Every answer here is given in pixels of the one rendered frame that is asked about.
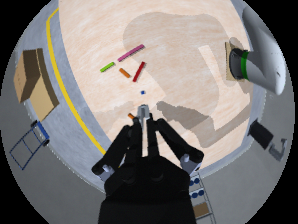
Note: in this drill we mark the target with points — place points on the lime green rod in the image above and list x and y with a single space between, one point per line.
107 66

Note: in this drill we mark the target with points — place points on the pink rod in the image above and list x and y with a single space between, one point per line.
130 52

